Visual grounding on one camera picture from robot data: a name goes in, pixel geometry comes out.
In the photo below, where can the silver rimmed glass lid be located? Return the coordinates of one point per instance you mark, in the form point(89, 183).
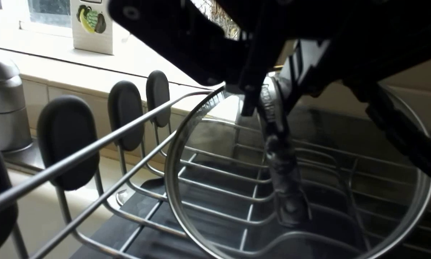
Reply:
point(288, 191)

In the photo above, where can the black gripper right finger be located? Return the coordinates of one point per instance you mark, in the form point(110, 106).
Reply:
point(368, 43)

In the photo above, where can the chrome sink faucet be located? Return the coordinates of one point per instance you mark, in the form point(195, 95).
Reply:
point(4, 105)

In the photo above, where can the white carton with green logo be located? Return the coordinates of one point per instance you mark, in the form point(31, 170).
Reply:
point(93, 29)

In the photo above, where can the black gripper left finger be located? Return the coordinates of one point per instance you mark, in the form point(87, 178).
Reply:
point(187, 37)

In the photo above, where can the window with white frame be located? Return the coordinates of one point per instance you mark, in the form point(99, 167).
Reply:
point(47, 6)

